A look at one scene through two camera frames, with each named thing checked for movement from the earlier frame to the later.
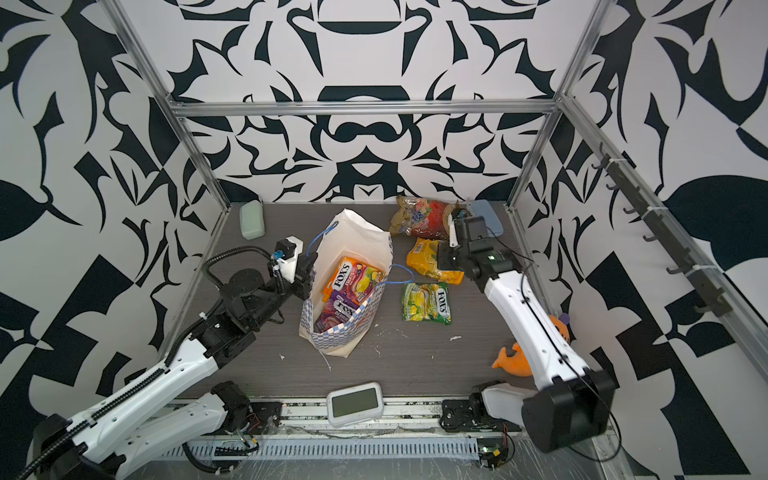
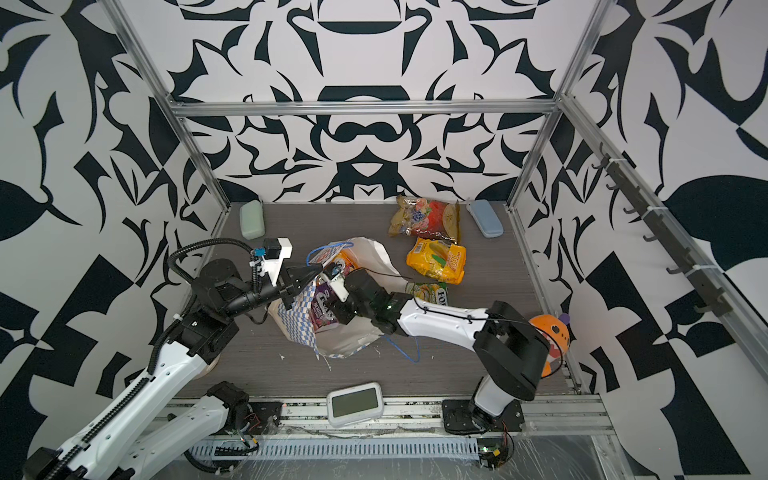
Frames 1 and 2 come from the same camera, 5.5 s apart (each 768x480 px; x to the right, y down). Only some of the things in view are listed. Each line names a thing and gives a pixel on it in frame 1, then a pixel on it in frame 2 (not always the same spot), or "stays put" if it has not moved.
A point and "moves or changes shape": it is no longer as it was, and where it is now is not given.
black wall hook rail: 713,299 stays put
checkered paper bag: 346,234 moves or changes shape
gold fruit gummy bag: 421,217 stays put
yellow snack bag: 424,259 stays put
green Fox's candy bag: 426,302 stays put
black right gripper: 444,261 -> 339,311
